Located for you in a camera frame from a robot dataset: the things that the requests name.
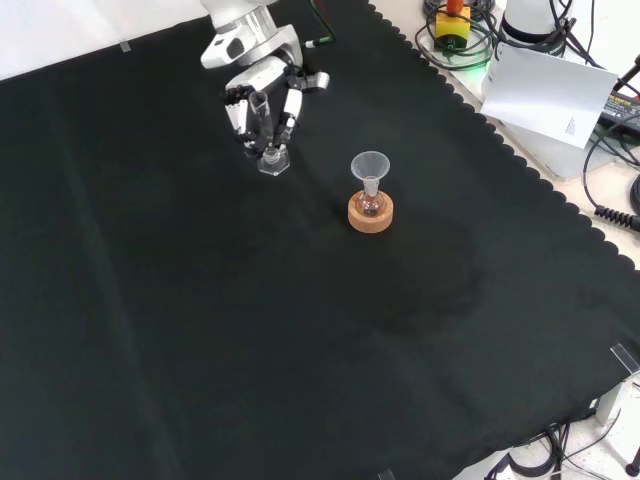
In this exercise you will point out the black bench cloth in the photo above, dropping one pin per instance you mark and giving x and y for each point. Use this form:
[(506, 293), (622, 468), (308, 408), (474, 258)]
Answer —
[(250, 325)]

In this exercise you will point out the clear glass graduated cylinder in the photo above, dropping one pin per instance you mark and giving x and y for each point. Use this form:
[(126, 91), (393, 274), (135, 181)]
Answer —
[(274, 165)]

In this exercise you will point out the clear tape strip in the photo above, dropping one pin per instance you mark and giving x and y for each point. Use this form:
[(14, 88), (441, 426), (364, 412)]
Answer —
[(125, 47), (386, 475), (626, 359)]

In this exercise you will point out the clear plastic funnel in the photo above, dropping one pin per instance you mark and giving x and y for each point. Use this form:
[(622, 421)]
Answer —
[(370, 165)]

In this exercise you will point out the yellow stop button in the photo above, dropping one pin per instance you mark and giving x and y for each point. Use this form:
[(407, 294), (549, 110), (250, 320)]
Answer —
[(452, 27)]

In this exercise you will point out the small glass round-bottom flask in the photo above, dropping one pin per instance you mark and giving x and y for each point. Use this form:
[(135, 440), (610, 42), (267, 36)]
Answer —
[(371, 206)]

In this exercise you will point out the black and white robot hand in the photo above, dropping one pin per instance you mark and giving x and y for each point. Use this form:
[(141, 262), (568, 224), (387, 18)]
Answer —
[(260, 75)]

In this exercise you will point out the pale board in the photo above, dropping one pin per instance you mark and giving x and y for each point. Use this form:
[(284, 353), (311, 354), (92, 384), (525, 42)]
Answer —
[(545, 95)]

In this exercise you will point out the black power adapter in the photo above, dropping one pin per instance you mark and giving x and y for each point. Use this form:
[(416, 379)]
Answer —
[(622, 107)]

